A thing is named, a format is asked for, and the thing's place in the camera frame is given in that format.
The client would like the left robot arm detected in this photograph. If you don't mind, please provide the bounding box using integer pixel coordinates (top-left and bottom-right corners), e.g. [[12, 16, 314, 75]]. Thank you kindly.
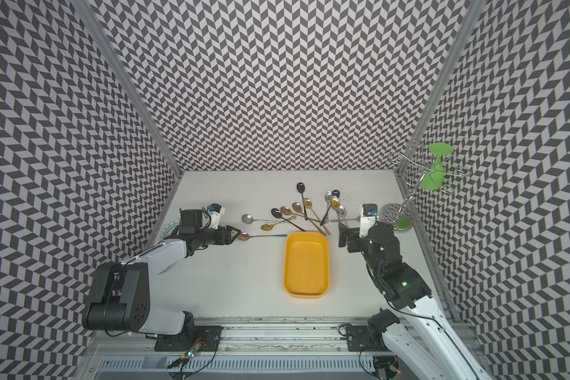
[[82, 204, 242, 337]]

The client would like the green plastic goblet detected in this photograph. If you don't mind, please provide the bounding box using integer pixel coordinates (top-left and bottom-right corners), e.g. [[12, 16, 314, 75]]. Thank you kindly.
[[393, 142, 454, 231]]

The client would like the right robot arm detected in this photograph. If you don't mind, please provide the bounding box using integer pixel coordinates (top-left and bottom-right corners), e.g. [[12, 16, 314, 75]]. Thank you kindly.
[[338, 222, 492, 379]]

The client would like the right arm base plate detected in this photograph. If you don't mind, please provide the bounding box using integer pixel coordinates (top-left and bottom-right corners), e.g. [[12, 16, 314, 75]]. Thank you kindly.
[[345, 325, 386, 352]]

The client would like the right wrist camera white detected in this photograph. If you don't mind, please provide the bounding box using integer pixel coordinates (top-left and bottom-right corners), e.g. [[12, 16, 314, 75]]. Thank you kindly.
[[359, 204, 378, 238]]

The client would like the aluminium rail frame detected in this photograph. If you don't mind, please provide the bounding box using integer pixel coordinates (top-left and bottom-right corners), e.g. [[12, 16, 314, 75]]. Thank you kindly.
[[73, 318, 416, 379]]

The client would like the ornate gold small spoon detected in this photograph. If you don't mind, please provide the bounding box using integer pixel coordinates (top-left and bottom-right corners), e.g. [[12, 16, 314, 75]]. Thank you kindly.
[[261, 216, 297, 231]]

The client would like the gold bowl ornate spoon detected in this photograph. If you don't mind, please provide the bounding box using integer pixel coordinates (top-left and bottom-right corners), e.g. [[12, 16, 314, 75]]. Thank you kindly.
[[331, 196, 340, 219]]

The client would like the yellow storage box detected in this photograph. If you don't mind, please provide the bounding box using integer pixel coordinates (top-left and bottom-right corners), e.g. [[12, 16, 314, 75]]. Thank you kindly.
[[283, 232, 330, 299]]

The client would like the silver spoon left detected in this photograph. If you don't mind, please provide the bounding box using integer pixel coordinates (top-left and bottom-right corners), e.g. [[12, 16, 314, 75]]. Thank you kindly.
[[241, 214, 276, 224]]

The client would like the silver spoon upright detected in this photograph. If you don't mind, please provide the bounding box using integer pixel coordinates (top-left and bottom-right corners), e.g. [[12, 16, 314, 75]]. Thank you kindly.
[[324, 191, 333, 220]]

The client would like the rose gold spoon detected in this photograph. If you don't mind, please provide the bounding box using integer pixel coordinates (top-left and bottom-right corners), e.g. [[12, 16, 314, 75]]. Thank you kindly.
[[292, 202, 327, 236]]

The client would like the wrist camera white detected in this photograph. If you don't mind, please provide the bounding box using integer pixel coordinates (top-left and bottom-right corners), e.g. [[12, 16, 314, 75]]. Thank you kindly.
[[207, 204, 225, 230], [359, 204, 378, 238]]

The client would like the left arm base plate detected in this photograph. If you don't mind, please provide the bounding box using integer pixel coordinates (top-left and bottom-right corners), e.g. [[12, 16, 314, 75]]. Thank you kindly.
[[154, 326, 223, 353]]

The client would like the silver spoon ornate handle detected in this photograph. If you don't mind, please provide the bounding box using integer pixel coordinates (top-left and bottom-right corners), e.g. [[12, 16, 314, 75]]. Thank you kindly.
[[337, 205, 348, 226]]

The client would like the silver spoon far right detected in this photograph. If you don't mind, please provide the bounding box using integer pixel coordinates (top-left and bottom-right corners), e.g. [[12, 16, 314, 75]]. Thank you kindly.
[[329, 216, 360, 223]]

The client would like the purple spoon right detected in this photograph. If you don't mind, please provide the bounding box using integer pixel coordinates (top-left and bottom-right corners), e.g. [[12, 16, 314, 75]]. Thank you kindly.
[[320, 189, 340, 226]]

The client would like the purple spoon long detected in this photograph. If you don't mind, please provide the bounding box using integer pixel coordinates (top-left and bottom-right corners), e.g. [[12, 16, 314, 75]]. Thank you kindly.
[[296, 182, 308, 220]]

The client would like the chrome cup holder rack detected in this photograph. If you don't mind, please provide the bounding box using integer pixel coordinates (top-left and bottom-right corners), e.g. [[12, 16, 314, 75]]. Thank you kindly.
[[378, 142, 469, 232]]

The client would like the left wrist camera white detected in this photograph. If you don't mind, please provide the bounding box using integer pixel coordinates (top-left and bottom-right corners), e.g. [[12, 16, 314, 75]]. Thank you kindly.
[[207, 204, 225, 230]]

